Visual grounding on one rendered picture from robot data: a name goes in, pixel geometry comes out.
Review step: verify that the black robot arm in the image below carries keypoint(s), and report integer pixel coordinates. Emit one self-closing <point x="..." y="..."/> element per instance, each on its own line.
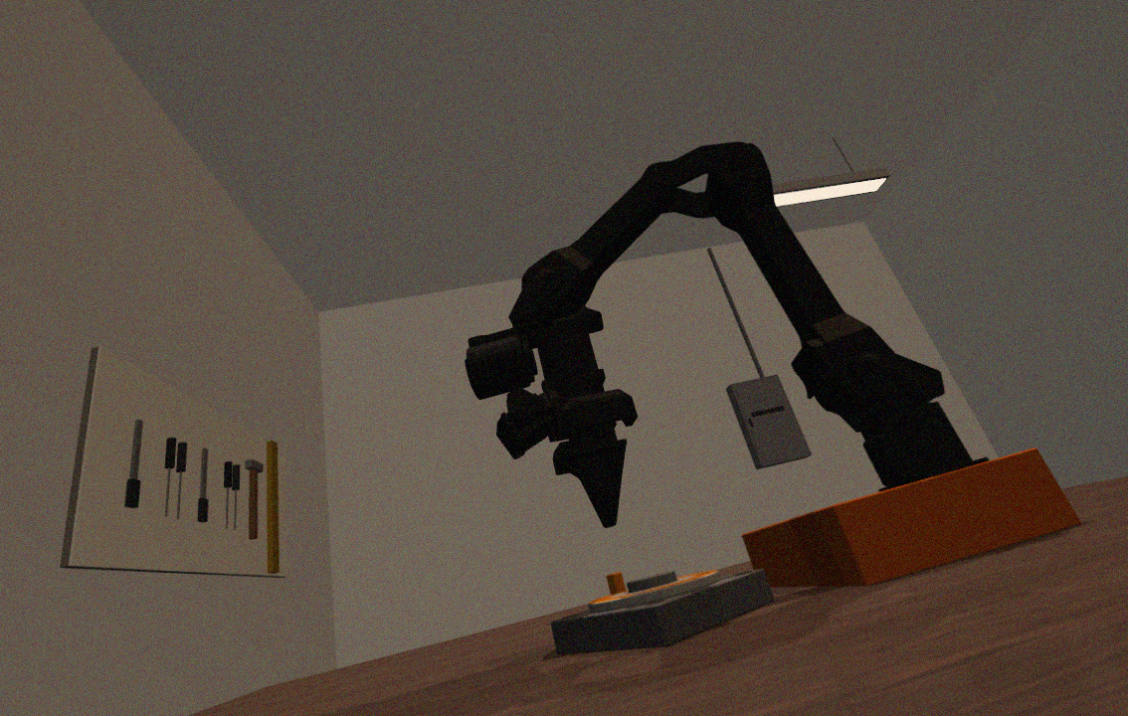
<point x="843" y="362"/>

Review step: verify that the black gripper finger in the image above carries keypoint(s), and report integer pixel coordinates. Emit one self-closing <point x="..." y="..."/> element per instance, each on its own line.
<point x="567" y="467"/>
<point x="602" y="468"/>

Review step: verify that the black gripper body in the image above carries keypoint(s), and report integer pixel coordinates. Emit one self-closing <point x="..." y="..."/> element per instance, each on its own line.
<point x="590" y="414"/>

